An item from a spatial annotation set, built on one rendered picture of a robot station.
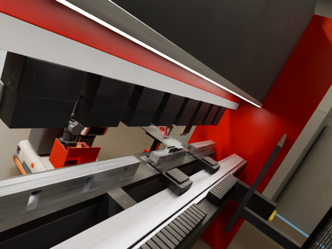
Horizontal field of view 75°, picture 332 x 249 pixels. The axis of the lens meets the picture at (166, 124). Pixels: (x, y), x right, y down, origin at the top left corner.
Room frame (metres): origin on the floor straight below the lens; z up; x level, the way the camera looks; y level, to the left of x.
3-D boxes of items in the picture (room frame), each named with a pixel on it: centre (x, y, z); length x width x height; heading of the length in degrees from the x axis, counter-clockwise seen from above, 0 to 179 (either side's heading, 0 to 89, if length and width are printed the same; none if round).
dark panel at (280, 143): (1.35, -0.69, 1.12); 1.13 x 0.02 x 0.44; 153
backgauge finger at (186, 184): (0.92, -0.08, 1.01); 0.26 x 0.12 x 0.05; 63
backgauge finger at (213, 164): (1.31, -0.28, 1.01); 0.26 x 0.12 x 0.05; 63
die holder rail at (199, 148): (1.87, -0.38, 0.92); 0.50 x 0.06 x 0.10; 153
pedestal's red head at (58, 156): (1.17, 0.42, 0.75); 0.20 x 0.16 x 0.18; 146
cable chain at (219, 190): (1.01, -0.39, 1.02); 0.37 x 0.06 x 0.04; 153
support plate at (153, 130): (1.44, 0.00, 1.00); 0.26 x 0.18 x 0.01; 63
